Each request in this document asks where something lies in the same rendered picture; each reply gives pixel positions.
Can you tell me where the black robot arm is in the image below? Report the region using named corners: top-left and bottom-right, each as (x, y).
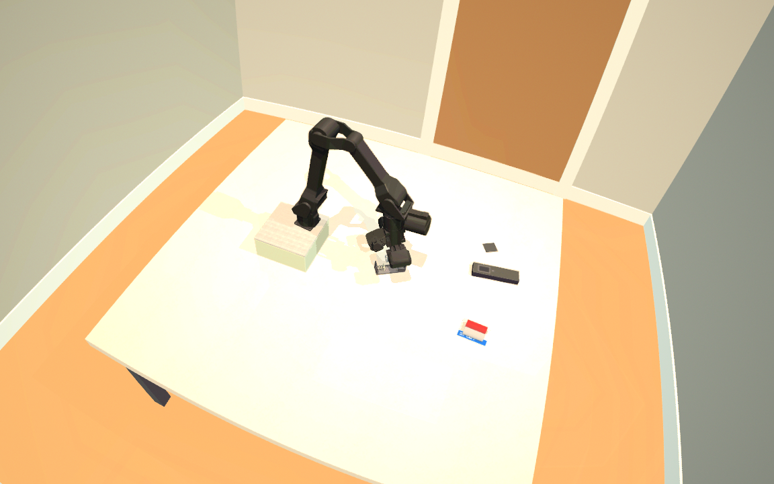
top-left (292, 117), bottom-right (432, 252)

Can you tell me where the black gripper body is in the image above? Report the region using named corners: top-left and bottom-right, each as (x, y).
top-left (378, 216), bottom-right (412, 269)

